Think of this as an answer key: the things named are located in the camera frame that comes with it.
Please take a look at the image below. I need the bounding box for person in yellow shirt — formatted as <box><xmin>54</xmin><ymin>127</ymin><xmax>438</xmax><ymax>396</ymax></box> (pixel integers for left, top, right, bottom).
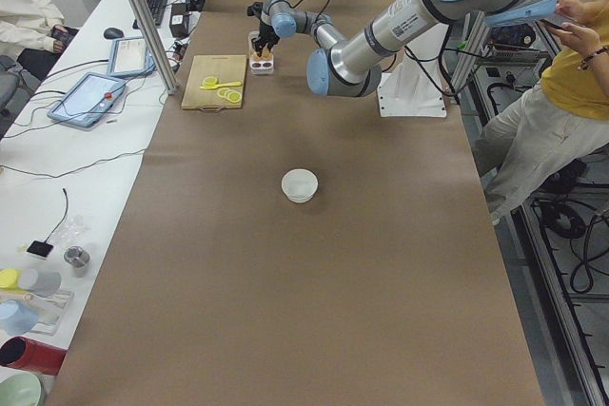
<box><xmin>472</xmin><ymin>0</ymin><xmax>608</xmax><ymax>223</ymax></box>

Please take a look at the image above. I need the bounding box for green bowl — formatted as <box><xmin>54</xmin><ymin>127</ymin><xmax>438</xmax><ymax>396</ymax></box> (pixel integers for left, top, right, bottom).
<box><xmin>0</xmin><ymin>373</ymin><xmax>46</xmax><ymax>406</ymax></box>

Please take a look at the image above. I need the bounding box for white bowl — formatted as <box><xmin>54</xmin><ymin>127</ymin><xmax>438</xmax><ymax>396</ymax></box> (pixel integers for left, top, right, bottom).
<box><xmin>281</xmin><ymin>168</ymin><xmax>319</xmax><ymax>203</ymax></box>

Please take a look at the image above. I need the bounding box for yellow cup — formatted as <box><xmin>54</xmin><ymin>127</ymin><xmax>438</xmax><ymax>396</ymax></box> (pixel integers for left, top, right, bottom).
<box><xmin>0</xmin><ymin>268</ymin><xmax>21</xmax><ymax>290</ymax></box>

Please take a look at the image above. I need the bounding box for wooden cutting board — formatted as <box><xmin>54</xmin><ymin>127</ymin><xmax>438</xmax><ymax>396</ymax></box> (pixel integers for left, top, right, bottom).
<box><xmin>181</xmin><ymin>54</ymin><xmax>247</xmax><ymax>111</ymax></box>

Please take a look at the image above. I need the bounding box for lemon slice toy front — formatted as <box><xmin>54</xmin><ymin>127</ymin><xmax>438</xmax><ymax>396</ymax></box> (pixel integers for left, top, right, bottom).
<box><xmin>201</xmin><ymin>76</ymin><xmax>219</xmax><ymax>88</ymax></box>

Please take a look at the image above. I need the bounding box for small metal cylinder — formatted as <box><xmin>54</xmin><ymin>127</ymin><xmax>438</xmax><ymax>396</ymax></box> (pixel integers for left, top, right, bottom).
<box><xmin>63</xmin><ymin>245</ymin><xmax>90</xmax><ymax>278</ymax></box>

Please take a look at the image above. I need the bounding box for blue teach pendant near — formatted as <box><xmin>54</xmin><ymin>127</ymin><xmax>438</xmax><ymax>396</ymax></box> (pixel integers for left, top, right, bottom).
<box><xmin>47</xmin><ymin>72</ymin><xmax>127</xmax><ymax>128</ymax></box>

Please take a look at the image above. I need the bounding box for yellow plastic knife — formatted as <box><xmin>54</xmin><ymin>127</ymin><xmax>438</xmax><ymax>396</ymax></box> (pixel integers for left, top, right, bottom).
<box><xmin>200</xmin><ymin>81</ymin><xmax>242</xmax><ymax>90</ymax></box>

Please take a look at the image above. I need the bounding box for blue teach pendant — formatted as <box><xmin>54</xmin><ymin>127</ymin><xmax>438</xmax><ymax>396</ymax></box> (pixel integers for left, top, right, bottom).
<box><xmin>107</xmin><ymin>37</ymin><xmax>155</xmax><ymax>78</ymax></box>
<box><xmin>47</xmin><ymin>72</ymin><xmax>127</xmax><ymax>128</ymax></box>

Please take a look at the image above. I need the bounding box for red cylinder cup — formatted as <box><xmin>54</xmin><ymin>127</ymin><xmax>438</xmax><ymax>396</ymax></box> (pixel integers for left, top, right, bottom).
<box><xmin>1</xmin><ymin>337</ymin><xmax>67</xmax><ymax>376</ymax></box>

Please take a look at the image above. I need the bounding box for aluminium frame post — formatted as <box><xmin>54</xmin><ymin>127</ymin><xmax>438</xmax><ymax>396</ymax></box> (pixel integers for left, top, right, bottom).
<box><xmin>128</xmin><ymin>0</ymin><xmax>178</xmax><ymax>95</ymax></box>

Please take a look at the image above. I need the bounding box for grey cup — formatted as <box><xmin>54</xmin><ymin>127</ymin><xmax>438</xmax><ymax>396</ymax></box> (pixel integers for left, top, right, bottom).
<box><xmin>18</xmin><ymin>269</ymin><xmax>62</xmax><ymax>297</ymax></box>

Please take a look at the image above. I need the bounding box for clear plastic egg box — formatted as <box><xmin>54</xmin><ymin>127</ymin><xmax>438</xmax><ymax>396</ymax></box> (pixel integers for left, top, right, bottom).
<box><xmin>247</xmin><ymin>31</ymin><xmax>274</xmax><ymax>76</ymax></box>

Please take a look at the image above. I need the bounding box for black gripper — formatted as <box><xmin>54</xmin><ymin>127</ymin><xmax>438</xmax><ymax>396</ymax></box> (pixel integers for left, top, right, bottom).
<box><xmin>246</xmin><ymin>2</ymin><xmax>280</xmax><ymax>55</ymax></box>

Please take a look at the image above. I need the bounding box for small black square device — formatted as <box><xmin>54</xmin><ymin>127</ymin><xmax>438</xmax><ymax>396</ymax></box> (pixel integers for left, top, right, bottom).
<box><xmin>26</xmin><ymin>241</ymin><xmax>54</xmax><ymax>259</ymax></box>

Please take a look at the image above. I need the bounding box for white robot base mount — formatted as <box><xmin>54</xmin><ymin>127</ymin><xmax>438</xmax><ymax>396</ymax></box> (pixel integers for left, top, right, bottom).
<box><xmin>377</xmin><ymin>24</ymin><xmax>448</xmax><ymax>118</ymax></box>

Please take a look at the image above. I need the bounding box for blue teach pendant far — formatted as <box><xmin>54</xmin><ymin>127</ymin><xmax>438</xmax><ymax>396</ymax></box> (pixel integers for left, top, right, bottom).
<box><xmin>107</xmin><ymin>37</ymin><xmax>155</xmax><ymax>78</ymax></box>

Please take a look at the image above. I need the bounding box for person in white sweater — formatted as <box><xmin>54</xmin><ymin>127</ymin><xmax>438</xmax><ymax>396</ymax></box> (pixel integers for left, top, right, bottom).
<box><xmin>0</xmin><ymin>0</ymin><xmax>80</xmax><ymax>82</ymax></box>

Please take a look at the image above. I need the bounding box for light blue cup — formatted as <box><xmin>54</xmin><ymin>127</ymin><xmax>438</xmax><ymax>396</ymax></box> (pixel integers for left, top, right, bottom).
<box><xmin>0</xmin><ymin>300</ymin><xmax>38</xmax><ymax>337</ymax></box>

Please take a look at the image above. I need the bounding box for black keyboard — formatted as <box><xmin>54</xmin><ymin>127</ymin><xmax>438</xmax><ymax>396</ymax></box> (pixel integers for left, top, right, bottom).
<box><xmin>131</xmin><ymin>0</ymin><xmax>171</xmax><ymax>29</ymax></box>

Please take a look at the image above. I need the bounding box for black power adapter box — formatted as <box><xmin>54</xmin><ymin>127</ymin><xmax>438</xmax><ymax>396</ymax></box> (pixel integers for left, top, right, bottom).
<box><xmin>169</xmin><ymin>3</ymin><xmax>190</xmax><ymax>38</ymax></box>

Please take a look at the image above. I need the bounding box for black computer mouse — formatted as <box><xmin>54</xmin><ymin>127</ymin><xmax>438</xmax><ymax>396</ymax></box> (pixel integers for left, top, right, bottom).
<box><xmin>103</xmin><ymin>28</ymin><xmax>125</xmax><ymax>40</ymax></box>

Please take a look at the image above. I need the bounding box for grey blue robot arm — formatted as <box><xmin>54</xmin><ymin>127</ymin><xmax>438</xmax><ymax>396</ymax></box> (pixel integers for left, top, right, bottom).
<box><xmin>247</xmin><ymin>0</ymin><xmax>557</xmax><ymax>97</ymax></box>

